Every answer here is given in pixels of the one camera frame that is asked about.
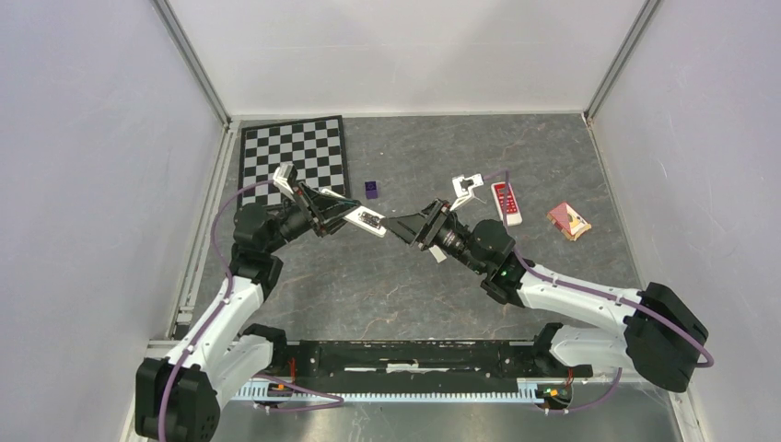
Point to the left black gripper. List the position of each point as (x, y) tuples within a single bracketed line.
[(330, 207)]

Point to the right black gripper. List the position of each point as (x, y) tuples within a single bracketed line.
[(414, 227)]

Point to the long white remote control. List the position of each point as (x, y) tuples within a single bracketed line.
[(355, 214)]

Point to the long white remote cover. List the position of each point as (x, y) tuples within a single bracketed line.
[(437, 253)]

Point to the red white remote control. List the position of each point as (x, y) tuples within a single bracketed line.
[(506, 203)]

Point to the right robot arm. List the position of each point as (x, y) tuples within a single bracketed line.
[(650, 331)]

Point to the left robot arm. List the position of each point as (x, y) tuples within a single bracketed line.
[(180, 396)]

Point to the purple cube block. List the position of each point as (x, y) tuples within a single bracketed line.
[(371, 189)]

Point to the black white chessboard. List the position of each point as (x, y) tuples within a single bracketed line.
[(316, 147)]

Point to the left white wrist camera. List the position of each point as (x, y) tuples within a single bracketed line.
[(285, 178)]

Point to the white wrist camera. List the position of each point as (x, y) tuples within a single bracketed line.
[(285, 178), (464, 188)]

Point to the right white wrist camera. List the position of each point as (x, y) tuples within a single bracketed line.
[(464, 188)]

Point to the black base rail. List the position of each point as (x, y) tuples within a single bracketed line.
[(445, 366)]

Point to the white toothed cable duct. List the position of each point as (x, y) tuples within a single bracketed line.
[(520, 392)]

